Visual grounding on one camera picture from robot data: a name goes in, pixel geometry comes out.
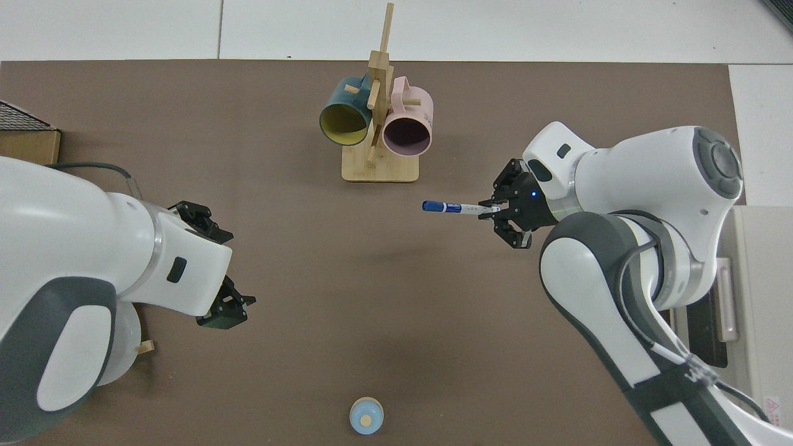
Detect white marker with blue cap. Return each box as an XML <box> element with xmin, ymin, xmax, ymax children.
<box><xmin>423</xmin><ymin>199</ymin><xmax>501</xmax><ymax>217</ymax></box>

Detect grey plate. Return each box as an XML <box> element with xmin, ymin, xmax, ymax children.
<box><xmin>96</xmin><ymin>302</ymin><xmax>143</xmax><ymax>388</ymax></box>

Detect wooden cup stand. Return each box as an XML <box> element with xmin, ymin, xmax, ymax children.
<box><xmin>341</xmin><ymin>2</ymin><xmax>420</xmax><ymax>183</ymax></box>

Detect pink cup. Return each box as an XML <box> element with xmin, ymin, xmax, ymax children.
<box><xmin>382</xmin><ymin>76</ymin><xmax>433</xmax><ymax>157</ymax></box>

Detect brown table cloth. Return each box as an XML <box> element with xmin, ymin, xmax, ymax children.
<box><xmin>0</xmin><ymin>59</ymin><xmax>747</xmax><ymax>446</ymax></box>

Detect small blue round bell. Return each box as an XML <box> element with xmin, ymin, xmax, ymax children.
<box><xmin>349</xmin><ymin>397</ymin><xmax>385</xmax><ymax>435</ymax></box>

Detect dark teal cup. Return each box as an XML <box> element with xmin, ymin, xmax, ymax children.
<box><xmin>319</xmin><ymin>76</ymin><xmax>374</xmax><ymax>147</ymax></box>

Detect dark grey mesh panel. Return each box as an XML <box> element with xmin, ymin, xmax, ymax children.
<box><xmin>761</xmin><ymin>0</ymin><xmax>793</xmax><ymax>32</ymax></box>

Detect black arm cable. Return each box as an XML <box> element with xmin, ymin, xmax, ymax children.
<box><xmin>618</xmin><ymin>238</ymin><xmax>772</xmax><ymax>425</ymax></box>
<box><xmin>46</xmin><ymin>161</ymin><xmax>140</xmax><ymax>199</ymax></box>

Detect wire basket with wooden floor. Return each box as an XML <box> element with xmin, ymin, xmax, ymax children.
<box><xmin>0</xmin><ymin>99</ymin><xmax>61</xmax><ymax>165</ymax></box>

